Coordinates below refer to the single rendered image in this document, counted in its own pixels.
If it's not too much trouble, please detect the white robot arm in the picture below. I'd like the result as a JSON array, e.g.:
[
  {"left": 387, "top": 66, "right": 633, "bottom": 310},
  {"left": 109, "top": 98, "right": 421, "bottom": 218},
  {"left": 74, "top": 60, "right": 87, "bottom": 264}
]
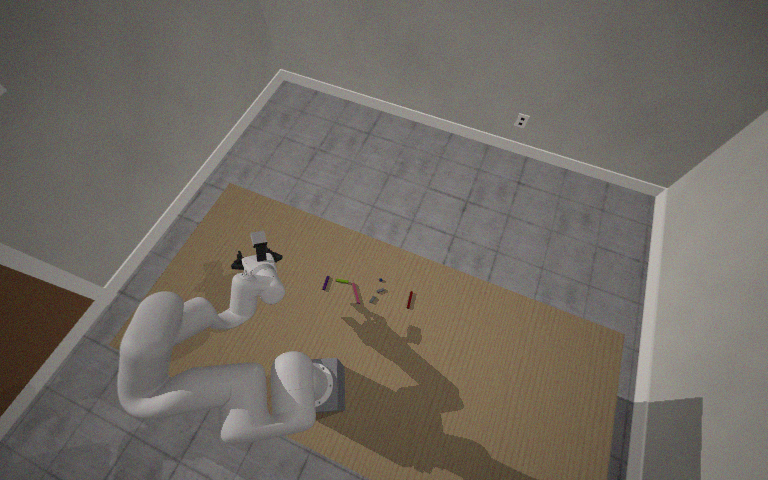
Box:
[{"left": 117, "top": 264, "right": 333, "bottom": 444}]

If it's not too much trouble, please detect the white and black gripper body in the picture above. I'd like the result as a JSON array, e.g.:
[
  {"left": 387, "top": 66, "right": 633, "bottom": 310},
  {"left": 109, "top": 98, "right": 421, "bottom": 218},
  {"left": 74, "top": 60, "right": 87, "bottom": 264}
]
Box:
[{"left": 242, "top": 253, "right": 277, "bottom": 274}]

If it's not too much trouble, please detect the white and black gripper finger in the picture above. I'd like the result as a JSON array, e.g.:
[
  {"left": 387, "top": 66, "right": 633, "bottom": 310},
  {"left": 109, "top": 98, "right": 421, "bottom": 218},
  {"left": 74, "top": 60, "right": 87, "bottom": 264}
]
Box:
[
  {"left": 265, "top": 246, "right": 283, "bottom": 263},
  {"left": 231, "top": 251, "right": 244, "bottom": 270}
]

